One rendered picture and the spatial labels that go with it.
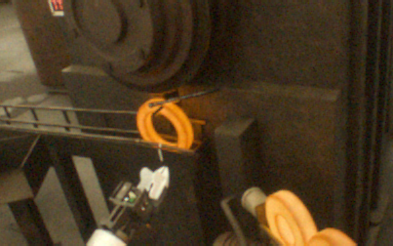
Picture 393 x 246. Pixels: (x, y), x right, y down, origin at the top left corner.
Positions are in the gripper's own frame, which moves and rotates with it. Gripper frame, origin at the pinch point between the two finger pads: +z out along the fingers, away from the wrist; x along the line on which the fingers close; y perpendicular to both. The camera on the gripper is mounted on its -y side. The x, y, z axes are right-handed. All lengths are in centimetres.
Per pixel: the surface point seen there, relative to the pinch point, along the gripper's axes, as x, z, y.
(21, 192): 53, -14, -11
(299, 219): -36.4, -4.1, 3.4
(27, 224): 59, -18, -25
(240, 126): -12.4, 18.9, -0.2
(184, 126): 4.5, 17.1, -1.9
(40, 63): 272, 132, -94
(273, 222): -28.7, -2.1, -4.7
